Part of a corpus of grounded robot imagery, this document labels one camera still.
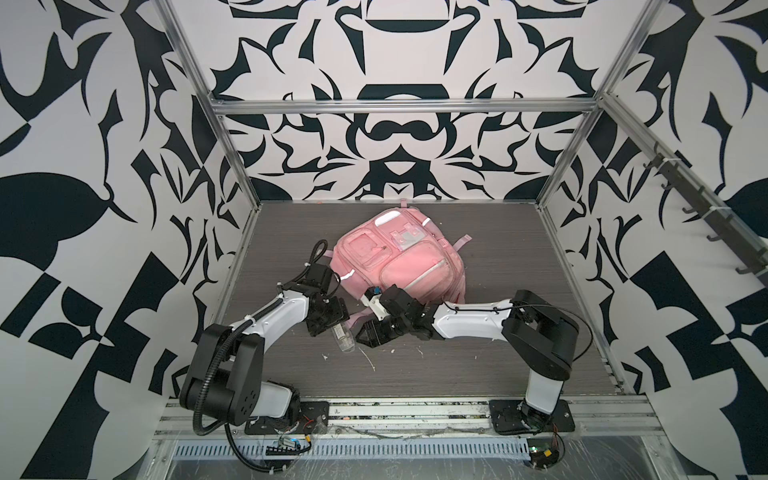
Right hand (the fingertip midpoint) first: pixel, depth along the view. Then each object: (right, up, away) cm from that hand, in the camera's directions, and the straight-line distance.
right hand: (361, 337), depth 82 cm
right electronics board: (+43, -23, -11) cm, 51 cm away
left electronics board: (-17, -23, -10) cm, 30 cm away
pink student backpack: (+11, +24, +14) cm, 30 cm away
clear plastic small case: (-5, -1, +3) cm, 6 cm away
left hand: (-7, +4, +6) cm, 10 cm away
